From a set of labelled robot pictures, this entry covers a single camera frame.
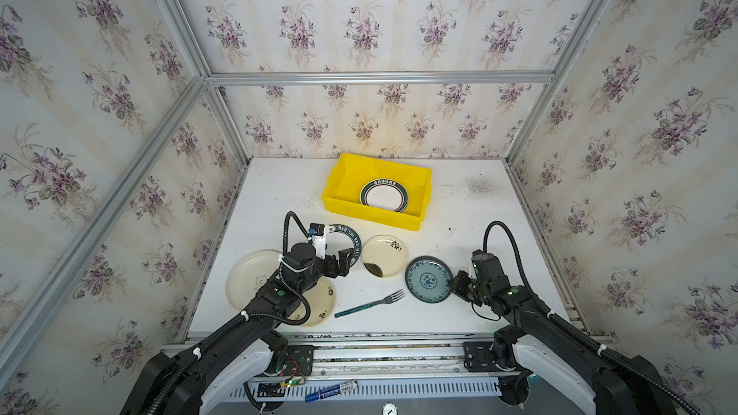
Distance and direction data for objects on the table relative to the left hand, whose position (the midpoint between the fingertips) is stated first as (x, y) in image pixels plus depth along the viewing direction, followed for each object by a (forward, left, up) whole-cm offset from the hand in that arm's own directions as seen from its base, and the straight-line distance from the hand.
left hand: (340, 245), depth 82 cm
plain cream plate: (-3, +30, -14) cm, 34 cm away
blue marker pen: (-34, 0, -10) cm, 35 cm away
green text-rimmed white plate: (+9, +1, -12) cm, 15 cm away
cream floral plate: (-11, +6, -14) cm, 19 cm away
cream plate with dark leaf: (+2, -14, -11) cm, 18 cm away
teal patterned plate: (-5, -27, -12) cm, 30 cm away
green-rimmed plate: (+26, -15, -8) cm, 31 cm away
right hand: (-8, -32, -11) cm, 35 cm away
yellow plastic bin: (+31, +2, -12) cm, 33 cm away
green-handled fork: (-11, -16, -12) cm, 22 cm away
